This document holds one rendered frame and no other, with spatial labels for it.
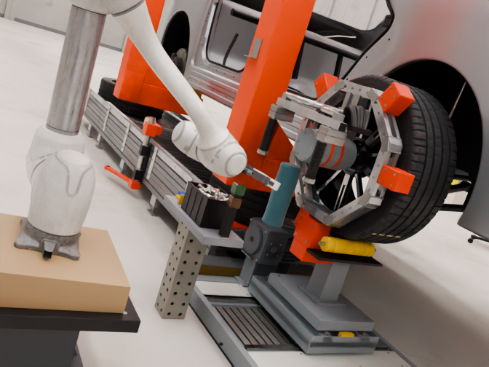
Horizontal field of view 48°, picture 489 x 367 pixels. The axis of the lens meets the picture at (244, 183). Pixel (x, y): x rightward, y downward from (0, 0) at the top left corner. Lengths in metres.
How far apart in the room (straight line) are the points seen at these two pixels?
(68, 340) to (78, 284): 0.25
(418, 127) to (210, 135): 0.79
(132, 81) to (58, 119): 2.53
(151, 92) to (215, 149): 2.78
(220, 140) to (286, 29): 1.01
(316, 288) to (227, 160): 1.00
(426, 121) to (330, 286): 0.79
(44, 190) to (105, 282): 0.31
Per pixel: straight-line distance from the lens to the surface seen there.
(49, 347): 1.76
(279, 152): 2.59
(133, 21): 1.55
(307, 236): 2.19
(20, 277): 1.53
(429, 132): 2.05
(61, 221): 1.61
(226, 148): 1.55
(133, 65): 4.24
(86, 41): 1.69
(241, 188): 1.93
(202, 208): 2.03
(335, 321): 2.25
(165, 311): 2.29
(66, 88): 1.72
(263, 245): 2.47
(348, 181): 2.22
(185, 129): 1.68
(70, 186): 1.58
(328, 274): 2.32
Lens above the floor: 1.08
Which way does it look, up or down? 12 degrees down
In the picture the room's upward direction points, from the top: 18 degrees clockwise
